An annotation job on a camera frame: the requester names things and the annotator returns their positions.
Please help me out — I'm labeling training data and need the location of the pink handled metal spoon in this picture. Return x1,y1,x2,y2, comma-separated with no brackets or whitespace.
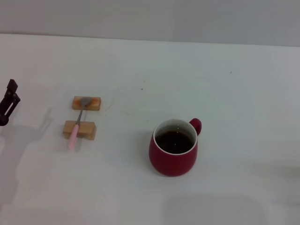
67,97,92,149

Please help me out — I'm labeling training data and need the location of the red ceramic cup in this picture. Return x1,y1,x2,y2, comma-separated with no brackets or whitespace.
149,118,203,177

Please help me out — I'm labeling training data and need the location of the notched plain wooden block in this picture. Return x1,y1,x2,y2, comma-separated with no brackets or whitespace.
62,120,97,141

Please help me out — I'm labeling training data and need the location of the orange stained wooden block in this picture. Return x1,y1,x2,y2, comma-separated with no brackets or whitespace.
71,95,103,111

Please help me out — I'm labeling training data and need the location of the dark coffee liquid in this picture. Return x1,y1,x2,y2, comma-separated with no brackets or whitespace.
155,130,195,154

